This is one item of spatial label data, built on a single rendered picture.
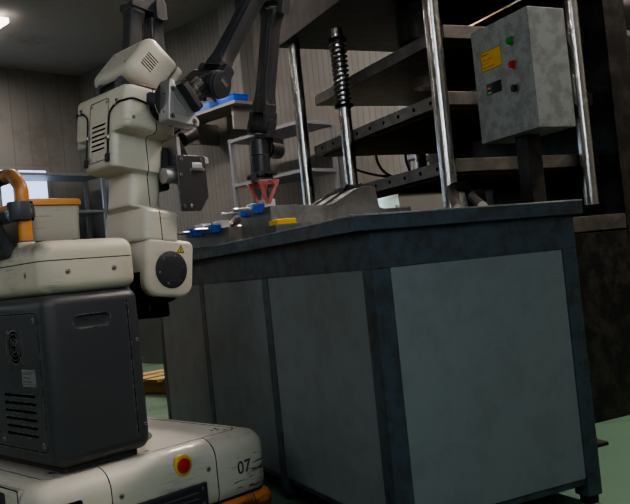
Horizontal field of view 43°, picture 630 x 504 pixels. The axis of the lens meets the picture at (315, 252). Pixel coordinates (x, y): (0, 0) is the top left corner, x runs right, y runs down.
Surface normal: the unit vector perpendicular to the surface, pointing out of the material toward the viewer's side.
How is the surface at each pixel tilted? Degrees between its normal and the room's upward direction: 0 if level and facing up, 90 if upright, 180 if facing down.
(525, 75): 90
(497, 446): 90
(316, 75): 90
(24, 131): 90
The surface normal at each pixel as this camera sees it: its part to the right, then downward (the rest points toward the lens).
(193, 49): -0.70, 0.06
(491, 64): -0.89, 0.08
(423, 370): 0.44, -0.07
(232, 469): 0.71, -0.09
